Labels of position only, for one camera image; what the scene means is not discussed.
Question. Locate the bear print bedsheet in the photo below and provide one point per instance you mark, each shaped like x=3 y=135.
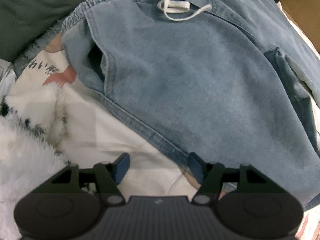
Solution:
x=100 y=130

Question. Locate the flat cardboard sheet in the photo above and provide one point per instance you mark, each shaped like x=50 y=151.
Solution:
x=302 y=2

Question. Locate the blue denim pants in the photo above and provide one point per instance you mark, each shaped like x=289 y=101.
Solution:
x=187 y=67

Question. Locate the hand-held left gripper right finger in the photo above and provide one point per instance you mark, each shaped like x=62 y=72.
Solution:
x=197 y=167

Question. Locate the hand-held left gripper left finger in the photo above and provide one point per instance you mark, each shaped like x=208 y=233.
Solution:
x=121 y=168

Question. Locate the dark green cloth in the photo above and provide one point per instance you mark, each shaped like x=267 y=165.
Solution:
x=30 y=12

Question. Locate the white fluffy blanket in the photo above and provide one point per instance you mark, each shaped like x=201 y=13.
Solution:
x=22 y=160

